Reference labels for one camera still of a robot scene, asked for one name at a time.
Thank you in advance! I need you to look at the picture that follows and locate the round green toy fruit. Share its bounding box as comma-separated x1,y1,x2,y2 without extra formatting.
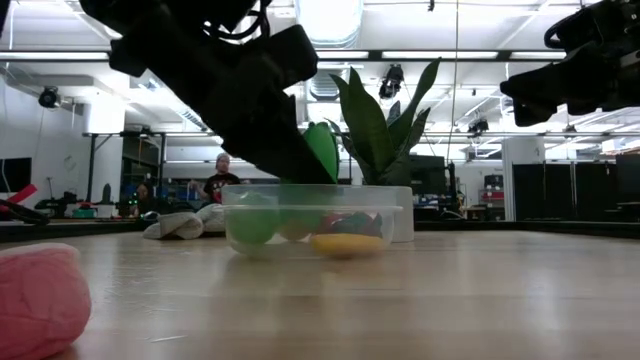
226,192,280,247

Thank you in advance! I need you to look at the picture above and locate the black room partition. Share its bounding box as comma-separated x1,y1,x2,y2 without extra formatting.
511,160,617,222

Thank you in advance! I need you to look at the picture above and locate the red background tool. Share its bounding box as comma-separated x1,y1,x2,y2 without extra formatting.
0,183,39,206

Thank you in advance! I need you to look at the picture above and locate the person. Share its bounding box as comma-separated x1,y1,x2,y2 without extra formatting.
129,180,160,217
187,152,250,205

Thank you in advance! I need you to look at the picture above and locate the white crumpled cloth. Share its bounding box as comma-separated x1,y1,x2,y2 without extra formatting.
142,202,227,241

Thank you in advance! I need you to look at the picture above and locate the clear plastic tupperware container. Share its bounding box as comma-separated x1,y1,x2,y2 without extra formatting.
221,183,404,260

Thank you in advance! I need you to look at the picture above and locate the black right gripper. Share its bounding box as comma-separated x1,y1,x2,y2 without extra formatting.
498,2,640,128

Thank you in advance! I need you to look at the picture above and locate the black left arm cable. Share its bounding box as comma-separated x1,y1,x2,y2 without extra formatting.
201,0,275,42

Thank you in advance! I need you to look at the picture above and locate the black wall monitor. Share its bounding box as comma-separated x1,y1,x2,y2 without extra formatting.
0,157,33,194

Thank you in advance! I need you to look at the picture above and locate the pink knitted toy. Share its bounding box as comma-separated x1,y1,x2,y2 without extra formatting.
0,242,93,360

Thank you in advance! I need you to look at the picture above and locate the black overhead frame beam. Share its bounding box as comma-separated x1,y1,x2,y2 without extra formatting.
0,48,569,63

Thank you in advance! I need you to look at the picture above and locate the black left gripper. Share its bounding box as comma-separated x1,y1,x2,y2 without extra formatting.
108,23,337,185

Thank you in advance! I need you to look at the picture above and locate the green snake plant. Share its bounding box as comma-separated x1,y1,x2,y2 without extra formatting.
324,56,443,188

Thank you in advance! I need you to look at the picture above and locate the dark monitor behind plant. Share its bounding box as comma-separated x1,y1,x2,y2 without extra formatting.
408,154,459,201

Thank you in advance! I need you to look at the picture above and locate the white room pillar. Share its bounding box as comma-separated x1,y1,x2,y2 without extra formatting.
501,136,547,222

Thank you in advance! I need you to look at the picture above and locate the black metal rack frame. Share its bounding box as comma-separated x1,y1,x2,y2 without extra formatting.
82,128,167,214

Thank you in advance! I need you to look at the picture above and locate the long yellow toy vegetable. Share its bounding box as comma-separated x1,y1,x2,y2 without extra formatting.
309,232,387,260

